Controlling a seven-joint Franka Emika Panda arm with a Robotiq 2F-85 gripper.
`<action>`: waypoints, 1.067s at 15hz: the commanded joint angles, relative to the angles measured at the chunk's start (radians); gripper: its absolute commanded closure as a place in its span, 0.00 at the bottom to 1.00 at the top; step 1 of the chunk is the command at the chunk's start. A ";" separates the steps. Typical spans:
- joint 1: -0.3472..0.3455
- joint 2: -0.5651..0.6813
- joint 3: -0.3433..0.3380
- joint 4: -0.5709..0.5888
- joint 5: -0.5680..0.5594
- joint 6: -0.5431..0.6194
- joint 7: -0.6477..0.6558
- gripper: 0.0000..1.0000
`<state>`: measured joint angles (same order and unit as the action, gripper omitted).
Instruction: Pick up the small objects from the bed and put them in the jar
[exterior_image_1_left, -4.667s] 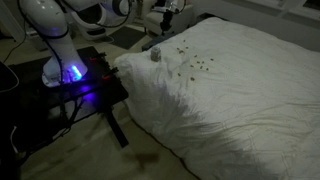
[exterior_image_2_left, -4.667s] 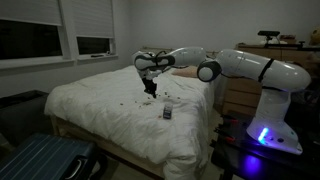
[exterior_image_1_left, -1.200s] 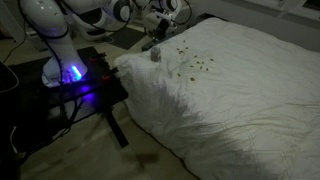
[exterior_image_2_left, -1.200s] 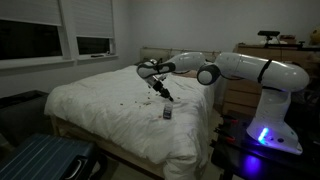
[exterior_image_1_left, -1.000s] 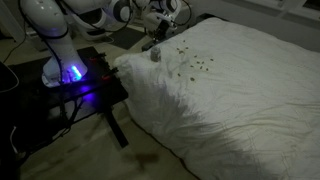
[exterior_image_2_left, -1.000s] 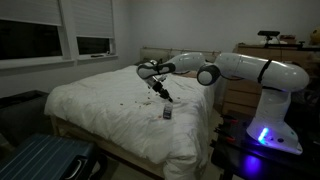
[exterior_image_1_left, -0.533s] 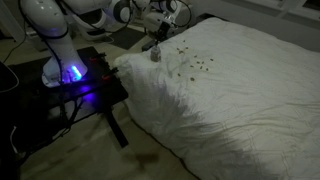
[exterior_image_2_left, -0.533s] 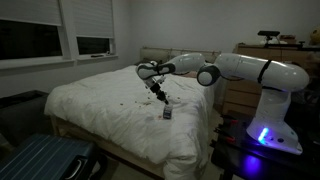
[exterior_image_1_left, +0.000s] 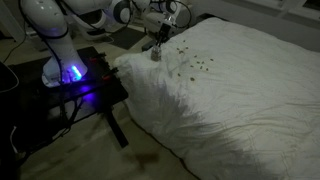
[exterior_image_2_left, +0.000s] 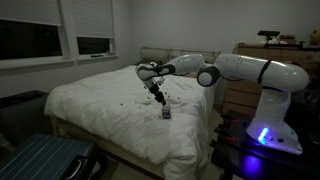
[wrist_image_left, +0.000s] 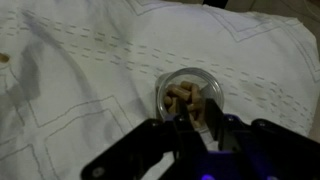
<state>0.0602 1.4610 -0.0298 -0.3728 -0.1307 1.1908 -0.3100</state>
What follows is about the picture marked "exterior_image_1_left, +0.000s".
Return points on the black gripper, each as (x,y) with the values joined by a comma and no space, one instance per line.
(164,30)

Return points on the white round litter box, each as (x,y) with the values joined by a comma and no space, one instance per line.
(100,28)

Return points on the dark floor mat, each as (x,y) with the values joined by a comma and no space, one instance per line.
(125,37)

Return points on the black robot table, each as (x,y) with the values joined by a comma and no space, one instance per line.
(100,90)

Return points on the white bed duvet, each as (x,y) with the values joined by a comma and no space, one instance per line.
(233,100)

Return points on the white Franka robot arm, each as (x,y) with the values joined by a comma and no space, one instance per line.
(50,20)

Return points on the small grey cup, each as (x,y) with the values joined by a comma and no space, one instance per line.
(155,55)

